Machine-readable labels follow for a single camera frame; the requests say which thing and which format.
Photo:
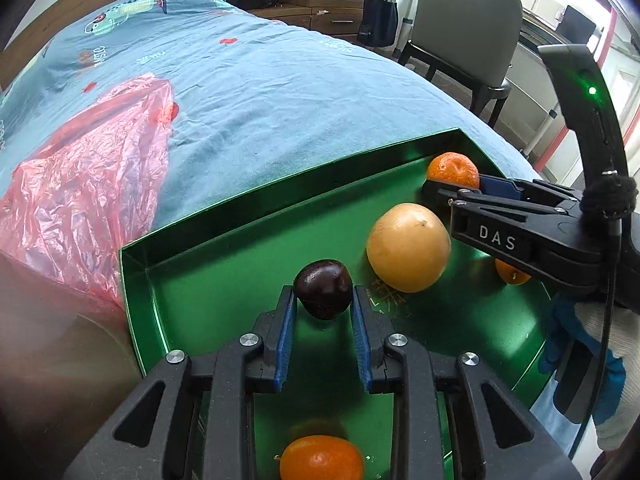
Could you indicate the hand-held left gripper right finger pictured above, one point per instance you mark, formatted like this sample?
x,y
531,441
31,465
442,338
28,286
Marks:
x,y
364,345

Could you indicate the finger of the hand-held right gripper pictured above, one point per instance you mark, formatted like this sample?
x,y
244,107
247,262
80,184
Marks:
x,y
440,192
500,186

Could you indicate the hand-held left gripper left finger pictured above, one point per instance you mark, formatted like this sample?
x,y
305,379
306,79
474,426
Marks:
x,y
285,345

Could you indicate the orange mandarin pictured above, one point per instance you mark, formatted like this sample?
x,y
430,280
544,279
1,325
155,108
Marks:
x,y
321,460
452,170
512,275

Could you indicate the yellow grapefruit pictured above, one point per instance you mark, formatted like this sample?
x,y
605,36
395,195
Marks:
x,y
408,247

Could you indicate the dark purple plum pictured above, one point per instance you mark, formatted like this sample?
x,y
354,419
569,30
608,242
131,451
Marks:
x,y
322,289

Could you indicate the green tray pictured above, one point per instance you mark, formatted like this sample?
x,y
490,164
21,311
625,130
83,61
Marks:
x,y
225,285

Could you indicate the person's right hand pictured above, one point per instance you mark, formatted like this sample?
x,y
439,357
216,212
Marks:
x,y
587,320

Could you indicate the grey chair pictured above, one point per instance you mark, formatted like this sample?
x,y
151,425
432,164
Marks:
x,y
460,20

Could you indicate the black monitor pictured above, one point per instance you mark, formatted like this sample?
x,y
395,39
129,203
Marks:
x,y
577,25

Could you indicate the black tote bag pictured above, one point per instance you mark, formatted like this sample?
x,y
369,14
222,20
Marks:
x,y
378,22

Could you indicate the pink plastic sheet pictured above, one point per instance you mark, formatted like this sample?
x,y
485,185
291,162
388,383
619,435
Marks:
x,y
75,200

